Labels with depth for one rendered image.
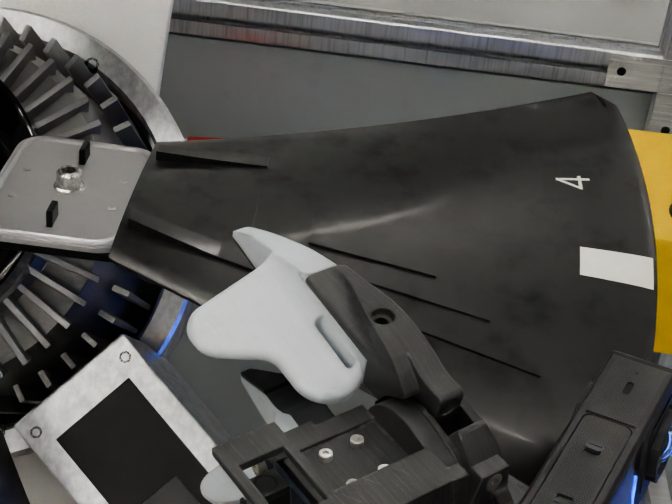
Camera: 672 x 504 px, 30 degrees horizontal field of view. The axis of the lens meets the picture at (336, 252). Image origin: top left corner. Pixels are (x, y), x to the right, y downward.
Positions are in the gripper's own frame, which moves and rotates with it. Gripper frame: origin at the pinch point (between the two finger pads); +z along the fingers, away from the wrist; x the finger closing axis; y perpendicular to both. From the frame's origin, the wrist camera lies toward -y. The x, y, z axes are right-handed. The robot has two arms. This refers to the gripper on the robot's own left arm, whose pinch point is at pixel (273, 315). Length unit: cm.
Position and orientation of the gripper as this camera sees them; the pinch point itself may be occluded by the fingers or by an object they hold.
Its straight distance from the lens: 50.3
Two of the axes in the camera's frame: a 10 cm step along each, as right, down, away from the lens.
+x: 0.0, 8.2, 5.8
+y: -8.4, 3.1, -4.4
